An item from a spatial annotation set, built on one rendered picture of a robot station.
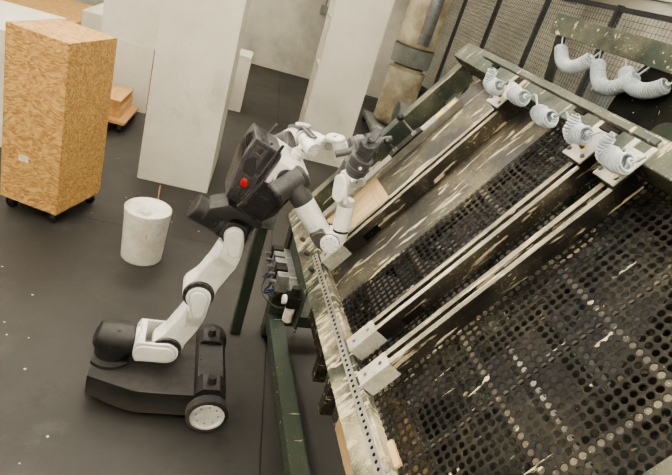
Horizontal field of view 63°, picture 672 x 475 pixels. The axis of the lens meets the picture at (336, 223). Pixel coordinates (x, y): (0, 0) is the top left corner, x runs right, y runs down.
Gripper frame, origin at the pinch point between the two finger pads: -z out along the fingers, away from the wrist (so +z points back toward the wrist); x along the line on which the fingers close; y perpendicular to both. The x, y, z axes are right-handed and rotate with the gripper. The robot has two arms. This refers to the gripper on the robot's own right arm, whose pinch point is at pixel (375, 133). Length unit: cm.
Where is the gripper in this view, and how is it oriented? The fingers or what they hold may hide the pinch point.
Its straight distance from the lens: 202.9
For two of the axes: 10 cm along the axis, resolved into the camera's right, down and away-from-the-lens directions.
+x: 4.2, -4.5, 7.9
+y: 8.2, 5.6, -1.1
